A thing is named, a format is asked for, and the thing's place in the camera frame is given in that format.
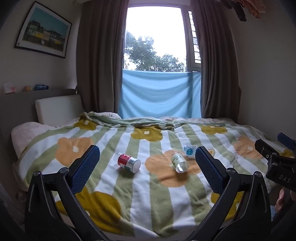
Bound hanging clothes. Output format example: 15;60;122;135
219;0;263;22

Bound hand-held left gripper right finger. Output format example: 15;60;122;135
185;146;272;241

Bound white headboard cushion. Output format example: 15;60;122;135
35;94;84;125

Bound red and white cup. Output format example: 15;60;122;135
117;152;141;173

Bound framed wall picture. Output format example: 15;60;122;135
14;1;73;59

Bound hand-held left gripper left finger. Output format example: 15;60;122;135
24;145;109;241

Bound striped floral blanket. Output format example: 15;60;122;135
17;112;294;237

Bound person's right hand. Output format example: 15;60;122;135
276;187;289;213

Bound window frame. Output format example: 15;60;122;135
184;6;202;73

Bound clear cup blue print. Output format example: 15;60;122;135
184;144;197;158

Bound brown curtain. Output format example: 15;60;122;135
190;0;242;119
76;0;129;117

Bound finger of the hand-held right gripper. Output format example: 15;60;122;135
254;139;282;161
277;133;296;153

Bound pale pink pillow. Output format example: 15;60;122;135
11;118;80;160

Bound light blue cloth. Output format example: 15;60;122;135
118;69;202;119

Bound clear cup green print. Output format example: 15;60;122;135
171;150;188;174

